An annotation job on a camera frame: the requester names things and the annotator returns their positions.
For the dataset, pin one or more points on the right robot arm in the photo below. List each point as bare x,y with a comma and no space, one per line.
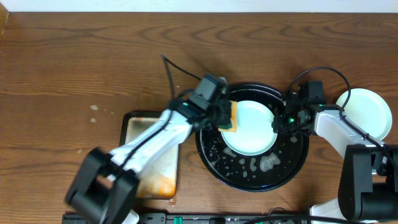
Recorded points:
368,183

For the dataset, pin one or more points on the black round tray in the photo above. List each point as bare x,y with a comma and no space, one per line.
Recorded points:
264,172

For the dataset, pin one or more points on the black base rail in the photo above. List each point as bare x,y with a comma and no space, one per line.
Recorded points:
162,218

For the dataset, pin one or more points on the light blue plate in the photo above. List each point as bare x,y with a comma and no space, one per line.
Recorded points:
254,133
370,112

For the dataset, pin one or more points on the green and yellow sponge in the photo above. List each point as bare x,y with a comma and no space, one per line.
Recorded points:
231,127

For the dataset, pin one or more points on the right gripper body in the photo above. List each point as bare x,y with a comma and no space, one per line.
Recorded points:
280,119

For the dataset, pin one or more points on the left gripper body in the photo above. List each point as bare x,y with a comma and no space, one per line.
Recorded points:
224,111

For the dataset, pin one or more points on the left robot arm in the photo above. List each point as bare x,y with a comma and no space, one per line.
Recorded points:
106,184

